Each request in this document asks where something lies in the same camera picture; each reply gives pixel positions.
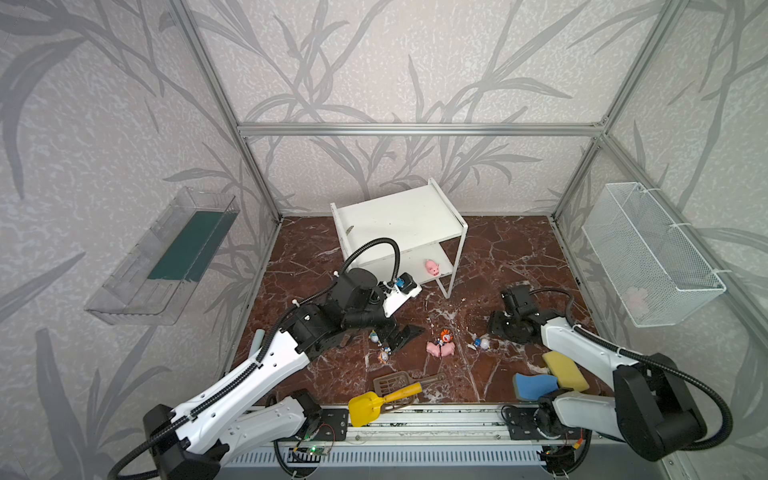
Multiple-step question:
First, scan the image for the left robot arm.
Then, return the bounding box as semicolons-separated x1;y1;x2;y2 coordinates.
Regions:
143;268;423;479

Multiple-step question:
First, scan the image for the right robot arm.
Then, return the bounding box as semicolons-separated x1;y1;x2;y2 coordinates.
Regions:
488;285;712;461

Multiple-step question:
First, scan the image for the white two-tier shelf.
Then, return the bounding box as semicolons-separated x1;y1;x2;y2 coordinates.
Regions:
330;179;468;298

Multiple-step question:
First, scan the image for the pink pig toy pair lower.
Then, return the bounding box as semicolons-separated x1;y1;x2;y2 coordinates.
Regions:
426;342;441;358

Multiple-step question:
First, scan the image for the pink pig toy pair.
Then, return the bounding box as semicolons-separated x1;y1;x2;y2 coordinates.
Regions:
440;342;456;358
426;342;441;358

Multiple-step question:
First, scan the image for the brown slotted spatula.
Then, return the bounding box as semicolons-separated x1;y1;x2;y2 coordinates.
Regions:
373;372;446;396

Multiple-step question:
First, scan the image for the pink pig toy pair upper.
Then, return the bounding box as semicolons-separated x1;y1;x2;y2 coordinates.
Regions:
440;342;456;358

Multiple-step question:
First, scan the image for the white blue small figurine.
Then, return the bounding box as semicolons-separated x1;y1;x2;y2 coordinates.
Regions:
473;338;490;351

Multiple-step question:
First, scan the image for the blue sponge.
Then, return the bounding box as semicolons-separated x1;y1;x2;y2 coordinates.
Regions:
513;373;559;402

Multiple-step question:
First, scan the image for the yellow toy shovel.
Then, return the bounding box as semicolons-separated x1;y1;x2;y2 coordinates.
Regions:
348;383;422;428

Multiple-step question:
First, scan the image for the yellow sponge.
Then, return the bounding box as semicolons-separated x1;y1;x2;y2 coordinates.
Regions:
542;351;589;392

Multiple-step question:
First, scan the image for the pink toy in basket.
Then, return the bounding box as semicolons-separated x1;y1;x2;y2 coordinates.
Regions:
622;287;650;317

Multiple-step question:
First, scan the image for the green circuit board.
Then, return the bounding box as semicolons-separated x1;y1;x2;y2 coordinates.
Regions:
289;445;333;463

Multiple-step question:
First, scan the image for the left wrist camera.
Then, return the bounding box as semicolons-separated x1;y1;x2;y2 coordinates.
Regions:
383;273;422;318

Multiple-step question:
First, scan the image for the aluminium front rail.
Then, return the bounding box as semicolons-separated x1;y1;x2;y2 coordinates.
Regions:
173;403;679;448

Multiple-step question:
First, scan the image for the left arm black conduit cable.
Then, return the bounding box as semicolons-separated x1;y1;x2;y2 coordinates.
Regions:
107;237;402;480

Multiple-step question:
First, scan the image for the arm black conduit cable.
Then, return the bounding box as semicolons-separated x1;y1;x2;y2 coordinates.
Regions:
107;237;402;480
527;286;734;452

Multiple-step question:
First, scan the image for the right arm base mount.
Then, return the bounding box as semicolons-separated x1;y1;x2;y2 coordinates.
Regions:
500;404;584;443

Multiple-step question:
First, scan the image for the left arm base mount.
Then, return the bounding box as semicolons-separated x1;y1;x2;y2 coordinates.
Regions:
284;389;350;442

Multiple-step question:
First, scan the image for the white wire mesh basket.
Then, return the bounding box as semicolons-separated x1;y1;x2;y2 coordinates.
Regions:
582;182;727;328

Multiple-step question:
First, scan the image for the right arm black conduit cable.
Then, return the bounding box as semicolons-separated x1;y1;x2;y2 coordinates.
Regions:
527;286;734;452

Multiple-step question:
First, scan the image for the clear plastic wall bin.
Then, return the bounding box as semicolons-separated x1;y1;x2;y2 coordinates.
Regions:
85;187;240;326

